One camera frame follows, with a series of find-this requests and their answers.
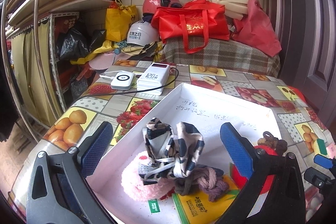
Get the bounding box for purple braided hair tie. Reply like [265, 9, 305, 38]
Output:
[197, 165, 230, 202]

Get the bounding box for pink round mat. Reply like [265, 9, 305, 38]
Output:
[89, 52, 116, 70]

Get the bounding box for brown hair scrunchie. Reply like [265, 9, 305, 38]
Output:
[257, 131, 288, 156]

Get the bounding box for large white power bank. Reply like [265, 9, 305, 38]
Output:
[136, 63, 171, 96]

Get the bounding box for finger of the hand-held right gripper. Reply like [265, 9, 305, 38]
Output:
[314, 154, 336, 170]
[304, 166, 336, 190]

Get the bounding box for fruit print tablecloth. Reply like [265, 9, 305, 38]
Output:
[8, 59, 336, 224]

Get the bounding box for brown door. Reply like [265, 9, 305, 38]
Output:
[262, 0, 336, 119]

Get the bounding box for white cable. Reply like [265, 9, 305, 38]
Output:
[99, 70, 142, 81]

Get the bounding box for black and white patterned cloth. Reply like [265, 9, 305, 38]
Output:
[142, 117, 205, 178]

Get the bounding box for red plush ball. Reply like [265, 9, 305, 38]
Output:
[228, 145, 279, 194]

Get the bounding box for dark brown hair tie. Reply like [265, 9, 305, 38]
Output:
[175, 175, 200, 195]

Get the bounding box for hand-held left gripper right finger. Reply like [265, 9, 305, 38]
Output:
[214, 122, 307, 224]

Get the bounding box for pink fluffy plush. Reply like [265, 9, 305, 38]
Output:
[121, 151, 175, 202]

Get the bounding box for beige curtain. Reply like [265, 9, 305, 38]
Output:
[10, 22, 54, 126]

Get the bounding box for yellow cloth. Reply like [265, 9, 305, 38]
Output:
[71, 40, 126, 65]

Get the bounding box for small white power bank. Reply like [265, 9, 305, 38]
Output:
[110, 71, 134, 90]

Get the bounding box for red printed bag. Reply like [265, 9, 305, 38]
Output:
[287, 85, 307, 105]

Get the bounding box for red tote bag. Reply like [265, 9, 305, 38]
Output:
[151, 0, 231, 54]

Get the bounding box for red helmet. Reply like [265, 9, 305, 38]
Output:
[142, 0, 181, 16]

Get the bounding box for green and yellow sponge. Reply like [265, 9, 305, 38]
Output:
[313, 138, 327, 155]

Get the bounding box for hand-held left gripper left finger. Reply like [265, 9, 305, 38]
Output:
[25, 121, 114, 224]

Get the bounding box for yellow shopping bag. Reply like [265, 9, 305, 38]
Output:
[105, 0, 138, 42]

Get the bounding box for white helmet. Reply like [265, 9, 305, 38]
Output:
[127, 21, 160, 46]

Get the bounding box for red plastic bag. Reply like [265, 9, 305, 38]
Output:
[232, 0, 282, 58]

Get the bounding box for black cable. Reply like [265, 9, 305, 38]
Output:
[87, 68, 180, 96]

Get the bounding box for black plastic bag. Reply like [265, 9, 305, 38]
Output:
[55, 27, 88, 62]
[88, 29, 107, 52]

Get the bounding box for metal rack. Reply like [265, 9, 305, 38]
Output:
[0, 0, 82, 140]

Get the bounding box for green label packet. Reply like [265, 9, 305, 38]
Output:
[148, 199, 161, 214]

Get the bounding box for plaid covered bench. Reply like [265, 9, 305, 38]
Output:
[160, 36, 281, 77]

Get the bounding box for yellow tissue pack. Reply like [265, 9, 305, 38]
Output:
[172, 186, 240, 224]

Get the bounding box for white cardboard box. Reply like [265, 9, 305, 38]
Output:
[85, 82, 282, 224]

